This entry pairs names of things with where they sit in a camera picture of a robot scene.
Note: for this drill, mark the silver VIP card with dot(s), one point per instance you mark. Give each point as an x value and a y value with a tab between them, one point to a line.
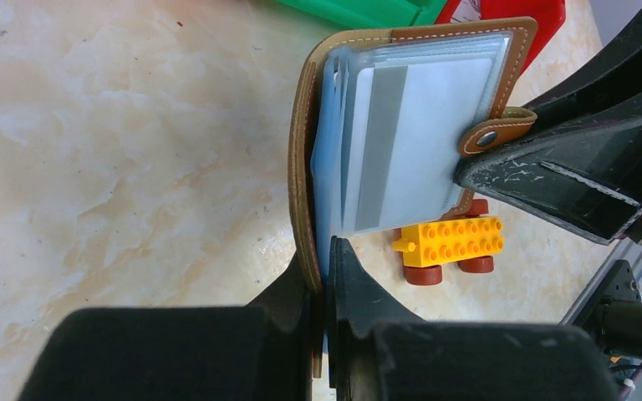
408	118

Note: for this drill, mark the brown leather card holder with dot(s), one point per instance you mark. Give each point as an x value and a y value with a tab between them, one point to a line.
323	110

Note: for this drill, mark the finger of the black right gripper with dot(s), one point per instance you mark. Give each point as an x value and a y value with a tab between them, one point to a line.
584	175
611	77

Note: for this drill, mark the green plastic bin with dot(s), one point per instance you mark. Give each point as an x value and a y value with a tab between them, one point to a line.
372	13

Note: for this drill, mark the yellow toy brick car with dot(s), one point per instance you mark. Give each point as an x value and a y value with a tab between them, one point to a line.
470	241

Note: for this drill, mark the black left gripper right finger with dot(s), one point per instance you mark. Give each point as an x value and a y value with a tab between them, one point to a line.
380	350

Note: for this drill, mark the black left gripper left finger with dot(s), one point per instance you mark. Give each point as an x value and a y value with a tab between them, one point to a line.
259	351

